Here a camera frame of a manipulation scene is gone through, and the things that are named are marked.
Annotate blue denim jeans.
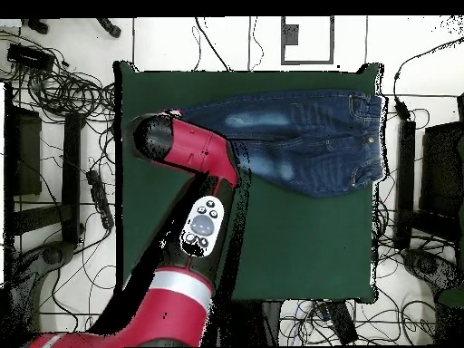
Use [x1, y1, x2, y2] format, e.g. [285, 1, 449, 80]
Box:
[177, 88, 389, 199]

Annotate black stand foot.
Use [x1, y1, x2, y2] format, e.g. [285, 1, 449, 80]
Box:
[26, 17, 49, 35]
[95, 17, 122, 38]

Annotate black power strip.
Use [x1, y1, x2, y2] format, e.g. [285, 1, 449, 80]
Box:
[316, 300, 359, 345]
[85, 169, 114, 230]

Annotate black electronics box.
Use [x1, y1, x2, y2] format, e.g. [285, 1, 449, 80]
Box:
[5, 43, 56, 72]

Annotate dark green table cloth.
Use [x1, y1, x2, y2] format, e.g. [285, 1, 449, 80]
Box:
[112, 61, 384, 304]

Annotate black power adapter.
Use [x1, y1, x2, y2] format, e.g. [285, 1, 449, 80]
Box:
[393, 96, 413, 121]

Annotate black metal column stand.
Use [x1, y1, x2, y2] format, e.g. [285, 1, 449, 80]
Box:
[217, 299, 283, 347]

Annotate black upright bar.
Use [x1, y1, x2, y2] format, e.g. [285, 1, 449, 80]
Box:
[394, 121, 417, 251]

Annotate black cabinet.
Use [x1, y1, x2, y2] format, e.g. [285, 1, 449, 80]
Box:
[420, 92, 464, 240]

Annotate black frame stand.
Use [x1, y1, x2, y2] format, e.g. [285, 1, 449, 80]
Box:
[3, 82, 86, 251]

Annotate black cable tangle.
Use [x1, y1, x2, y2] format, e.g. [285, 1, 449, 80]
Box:
[0, 31, 117, 122]

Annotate grey square frame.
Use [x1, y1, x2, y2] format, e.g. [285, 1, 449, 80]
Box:
[280, 15, 335, 66]

